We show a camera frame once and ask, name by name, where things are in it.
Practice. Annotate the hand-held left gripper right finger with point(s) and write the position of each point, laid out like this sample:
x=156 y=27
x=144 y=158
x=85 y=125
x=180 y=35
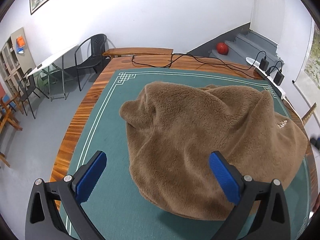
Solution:
x=223 y=177

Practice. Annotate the white power strip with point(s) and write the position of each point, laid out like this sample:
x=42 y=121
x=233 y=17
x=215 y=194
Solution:
x=260 y=70

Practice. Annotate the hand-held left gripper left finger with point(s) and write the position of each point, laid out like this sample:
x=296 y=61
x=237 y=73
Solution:
x=91 y=177

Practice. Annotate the wooden bench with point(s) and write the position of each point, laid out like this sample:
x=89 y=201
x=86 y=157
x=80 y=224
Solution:
x=140 y=51

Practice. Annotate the orange basketball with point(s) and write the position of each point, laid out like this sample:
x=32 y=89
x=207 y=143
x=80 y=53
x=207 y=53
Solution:
x=222 y=48

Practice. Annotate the wooden slat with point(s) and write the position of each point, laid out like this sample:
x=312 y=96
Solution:
x=310 y=113

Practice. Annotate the black metal chair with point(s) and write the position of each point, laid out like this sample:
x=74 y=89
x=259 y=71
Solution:
x=26 y=87
x=96 y=45

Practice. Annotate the beige glass-door cabinet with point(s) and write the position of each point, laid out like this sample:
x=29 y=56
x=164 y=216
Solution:
x=23 y=55

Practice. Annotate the grey staircase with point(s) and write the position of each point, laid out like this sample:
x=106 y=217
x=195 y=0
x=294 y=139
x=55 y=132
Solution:
x=250 y=40

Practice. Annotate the white door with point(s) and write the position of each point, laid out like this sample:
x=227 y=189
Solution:
x=270 y=17

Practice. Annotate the white folding table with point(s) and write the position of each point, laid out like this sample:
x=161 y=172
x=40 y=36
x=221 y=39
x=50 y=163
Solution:
x=50 y=61

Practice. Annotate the wall scroll painting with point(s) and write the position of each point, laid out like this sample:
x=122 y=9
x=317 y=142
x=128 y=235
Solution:
x=312 y=65

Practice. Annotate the brown fleece sweater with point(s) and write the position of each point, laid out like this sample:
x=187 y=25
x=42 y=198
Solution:
x=195 y=135

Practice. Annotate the green table mat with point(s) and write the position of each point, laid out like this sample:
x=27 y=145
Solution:
x=105 y=120

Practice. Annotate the black charger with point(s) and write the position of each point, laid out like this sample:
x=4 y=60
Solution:
x=278 y=78
x=264 y=65

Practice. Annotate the orange and blue packet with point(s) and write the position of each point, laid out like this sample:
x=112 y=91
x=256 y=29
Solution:
x=20 y=41

